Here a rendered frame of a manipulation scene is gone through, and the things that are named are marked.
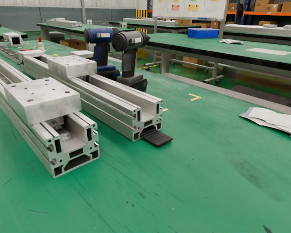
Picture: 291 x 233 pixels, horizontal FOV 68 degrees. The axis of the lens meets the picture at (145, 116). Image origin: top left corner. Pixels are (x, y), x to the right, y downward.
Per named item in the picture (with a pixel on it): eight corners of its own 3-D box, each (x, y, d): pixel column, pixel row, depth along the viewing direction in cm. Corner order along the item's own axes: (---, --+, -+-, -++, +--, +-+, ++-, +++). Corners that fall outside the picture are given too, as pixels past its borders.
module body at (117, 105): (27, 74, 105) (23, 56, 101) (48, 70, 111) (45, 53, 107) (132, 142, 52) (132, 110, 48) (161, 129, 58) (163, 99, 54)
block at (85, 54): (67, 71, 110) (64, 52, 106) (87, 68, 117) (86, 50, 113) (76, 76, 104) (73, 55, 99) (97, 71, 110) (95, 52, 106)
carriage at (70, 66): (49, 76, 81) (46, 58, 78) (77, 71, 87) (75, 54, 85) (68, 87, 70) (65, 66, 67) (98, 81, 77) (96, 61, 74)
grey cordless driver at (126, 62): (111, 95, 80) (107, 32, 71) (141, 82, 95) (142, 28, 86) (127, 100, 77) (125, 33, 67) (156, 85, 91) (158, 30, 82)
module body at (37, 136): (-20, 81, 93) (-27, 61, 89) (6, 77, 99) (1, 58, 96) (53, 179, 40) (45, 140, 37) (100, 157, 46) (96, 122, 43)
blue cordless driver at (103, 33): (87, 79, 98) (82, 27, 89) (129, 75, 106) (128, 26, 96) (91, 84, 92) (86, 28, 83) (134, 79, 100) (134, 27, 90)
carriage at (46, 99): (10, 112, 53) (2, 85, 50) (55, 101, 59) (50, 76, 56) (31, 138, 42) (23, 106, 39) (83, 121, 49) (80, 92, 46)
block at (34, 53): (16, 71, 109) (12, 52, 105) (42, 67, 117) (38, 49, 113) (21, 75, 103) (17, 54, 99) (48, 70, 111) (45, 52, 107)
